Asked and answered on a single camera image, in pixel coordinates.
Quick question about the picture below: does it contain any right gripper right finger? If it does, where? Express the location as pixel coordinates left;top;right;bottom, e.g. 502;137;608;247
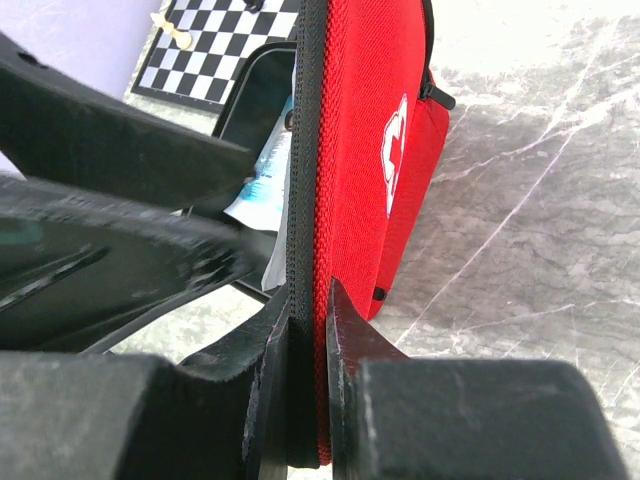
326;281;628;479

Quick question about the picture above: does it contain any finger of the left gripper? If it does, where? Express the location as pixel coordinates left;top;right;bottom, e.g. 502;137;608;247
1;176;254;352
1;36;255;210

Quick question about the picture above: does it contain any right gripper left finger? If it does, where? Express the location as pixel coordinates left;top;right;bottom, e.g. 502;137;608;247
1;290;288;479

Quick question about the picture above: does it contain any white gauze packet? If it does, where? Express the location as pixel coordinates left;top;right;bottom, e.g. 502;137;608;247
261;234;286;292

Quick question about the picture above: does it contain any blue white bandage packet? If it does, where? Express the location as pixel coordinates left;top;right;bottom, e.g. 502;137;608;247
224;95;294;231

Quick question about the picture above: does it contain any red black medicine case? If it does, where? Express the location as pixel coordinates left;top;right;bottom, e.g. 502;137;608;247
209;0;457;471

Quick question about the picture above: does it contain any cream chess piece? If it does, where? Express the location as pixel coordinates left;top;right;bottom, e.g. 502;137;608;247
150;12;174;31
165;24;192;50

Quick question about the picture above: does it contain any black white chessboard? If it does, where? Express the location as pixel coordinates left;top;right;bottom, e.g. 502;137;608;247
131;0;300;114

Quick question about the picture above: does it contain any black chess piece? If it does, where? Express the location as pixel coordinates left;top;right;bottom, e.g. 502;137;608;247
243;0;264;13

